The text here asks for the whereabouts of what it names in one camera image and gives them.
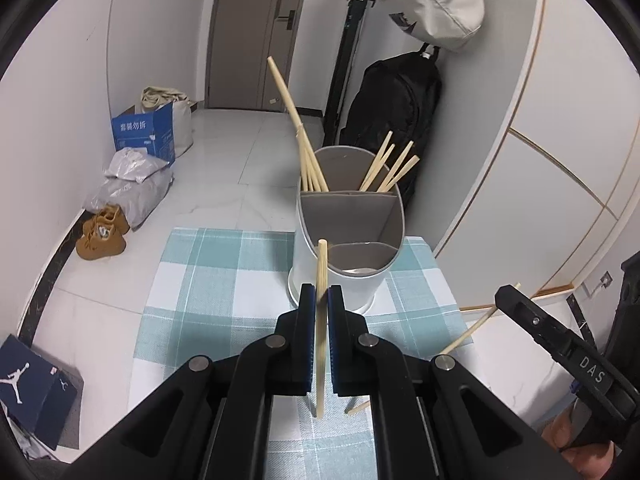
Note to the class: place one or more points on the blue cardboard box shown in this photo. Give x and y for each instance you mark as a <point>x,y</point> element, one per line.
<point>142,132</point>

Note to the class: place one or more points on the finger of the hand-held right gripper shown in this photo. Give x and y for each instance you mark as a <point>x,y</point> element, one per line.
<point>535,320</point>

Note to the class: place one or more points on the dark blue shoebox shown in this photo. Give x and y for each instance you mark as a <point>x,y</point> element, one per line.
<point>30,385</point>

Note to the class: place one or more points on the beige backpack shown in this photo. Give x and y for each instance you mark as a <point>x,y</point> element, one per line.
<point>435,5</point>

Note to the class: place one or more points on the black backpack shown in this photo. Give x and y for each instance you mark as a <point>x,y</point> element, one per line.
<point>390,105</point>

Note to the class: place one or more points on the black coat rack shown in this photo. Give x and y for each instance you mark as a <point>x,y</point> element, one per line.
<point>345,70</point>

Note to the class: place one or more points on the bunch of wooden chopsticks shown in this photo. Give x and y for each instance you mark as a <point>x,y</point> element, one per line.
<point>286,95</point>

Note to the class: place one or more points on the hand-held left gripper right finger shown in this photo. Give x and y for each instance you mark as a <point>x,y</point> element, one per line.
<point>345,350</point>

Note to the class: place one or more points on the grey plastic parcel bag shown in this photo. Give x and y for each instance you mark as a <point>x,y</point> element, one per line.
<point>135,197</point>

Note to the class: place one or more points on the teal plaid tablecloth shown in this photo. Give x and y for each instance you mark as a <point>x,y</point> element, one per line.
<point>215,300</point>

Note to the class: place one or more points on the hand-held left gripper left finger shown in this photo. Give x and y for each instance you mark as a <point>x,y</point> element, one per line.
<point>300,350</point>

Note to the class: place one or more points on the grey door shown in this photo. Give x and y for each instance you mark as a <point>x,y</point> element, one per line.
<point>245,35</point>

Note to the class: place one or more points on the white plastic parcel bag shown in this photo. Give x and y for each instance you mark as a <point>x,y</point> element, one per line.
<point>132,165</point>

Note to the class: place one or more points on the white grey utensil holder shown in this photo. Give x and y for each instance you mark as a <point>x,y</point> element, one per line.
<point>350,210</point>

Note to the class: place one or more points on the wall outlet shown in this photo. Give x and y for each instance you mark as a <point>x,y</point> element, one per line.
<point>603,280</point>

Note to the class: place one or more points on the beige tote bag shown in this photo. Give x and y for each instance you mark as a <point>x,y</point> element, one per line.
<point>182,125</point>

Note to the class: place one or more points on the person's right hand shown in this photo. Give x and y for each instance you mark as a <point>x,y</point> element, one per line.
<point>562,432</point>

